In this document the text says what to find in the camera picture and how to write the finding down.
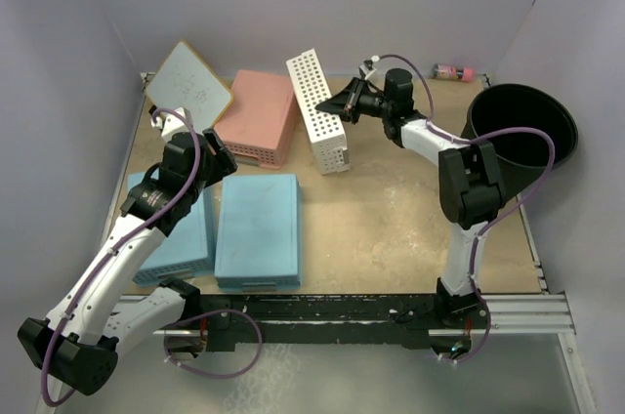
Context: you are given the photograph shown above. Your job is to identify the yellow framed whiteboard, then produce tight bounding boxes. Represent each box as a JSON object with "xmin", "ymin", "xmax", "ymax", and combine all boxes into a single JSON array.
[{"xmin": 146, "ymin": 40, "xmax": 233, "ymax": 130}]

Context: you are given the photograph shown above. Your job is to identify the aluminium table frame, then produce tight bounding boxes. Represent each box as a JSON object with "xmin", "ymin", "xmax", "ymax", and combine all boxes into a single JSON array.
[{"xmin": 33, "ymin": 71, "xmax": 600, "ymax": 414}]

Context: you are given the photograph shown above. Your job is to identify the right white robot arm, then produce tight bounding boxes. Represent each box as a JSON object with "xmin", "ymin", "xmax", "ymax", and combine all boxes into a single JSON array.
[{"xmin": 315, "ymin": 68, "xmax": 506, "ymax": 327}]

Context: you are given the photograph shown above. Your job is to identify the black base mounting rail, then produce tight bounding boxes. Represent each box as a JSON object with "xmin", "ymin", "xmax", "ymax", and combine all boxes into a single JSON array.
[{"xmin": 155, "ymin": 286, "xmax": 492, "ymax": 352}]

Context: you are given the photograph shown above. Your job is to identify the pink plastic basket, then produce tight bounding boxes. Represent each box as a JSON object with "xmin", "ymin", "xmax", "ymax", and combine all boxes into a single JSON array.
[{"xmin": 214, "ymin": 69, "xmax": 299, "ymax": 169}]

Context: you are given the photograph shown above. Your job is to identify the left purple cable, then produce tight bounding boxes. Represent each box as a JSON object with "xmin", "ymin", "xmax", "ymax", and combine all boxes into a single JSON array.
[{"xmin": 39, "ymin": 108, "xmax": 264, "ymax": 408}]

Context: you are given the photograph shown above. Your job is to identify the purple cable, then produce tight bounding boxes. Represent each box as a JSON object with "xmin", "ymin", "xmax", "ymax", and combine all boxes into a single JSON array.
[
  {"xmin": 370, "ymin": 53, "xmax": 558, "ymax": 366},
  {"xmin": 39, "ymin": 108, "xmax": 264, "ymax": 408}
]

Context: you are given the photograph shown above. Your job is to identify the small pink capped bottle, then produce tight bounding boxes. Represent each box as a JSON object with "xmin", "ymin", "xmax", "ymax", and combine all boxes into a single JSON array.
[{"xmin": 432, "ymin": 63, "xmax": 476, "ymax": 83}]

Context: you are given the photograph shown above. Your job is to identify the large black plastic bin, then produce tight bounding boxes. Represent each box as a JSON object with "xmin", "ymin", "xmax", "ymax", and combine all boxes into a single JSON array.
[{"xmin": 462, "ymin": 83, "xmax": 578, "ymax": 199}]

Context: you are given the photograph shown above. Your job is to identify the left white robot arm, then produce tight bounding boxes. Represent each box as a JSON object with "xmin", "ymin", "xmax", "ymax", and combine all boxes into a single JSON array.
[{"xmin": 18, "ymin": 129, "xmax": 237, "ymax": 406}]

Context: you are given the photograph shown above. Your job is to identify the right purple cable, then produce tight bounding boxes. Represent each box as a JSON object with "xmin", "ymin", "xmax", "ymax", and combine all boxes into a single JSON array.
[{"xmin": 370, "ymin": 53, "xmax": 558, "ymax": 366}]

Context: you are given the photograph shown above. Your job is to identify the white plastic basket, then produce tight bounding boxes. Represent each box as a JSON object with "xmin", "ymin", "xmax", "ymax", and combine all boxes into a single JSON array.
[{"xmin": 286, "ymin": 49, "xmax": 351, "ymax": 175}]

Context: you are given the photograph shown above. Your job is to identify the blue plastic basket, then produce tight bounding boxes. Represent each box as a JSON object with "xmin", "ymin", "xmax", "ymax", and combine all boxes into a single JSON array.
[
  {"xmin": 214, "ymin": 174, "xmax": 304, "ymax": 292},
  {"xmin": 133, "ymin": 186, "xmax": 217, "ymax": 287}
]

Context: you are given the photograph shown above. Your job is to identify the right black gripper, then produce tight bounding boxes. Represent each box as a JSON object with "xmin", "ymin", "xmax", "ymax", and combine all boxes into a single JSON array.
[{"xmin": 317, "ymin": 76, "xmax": 394, "ymax": 125}]

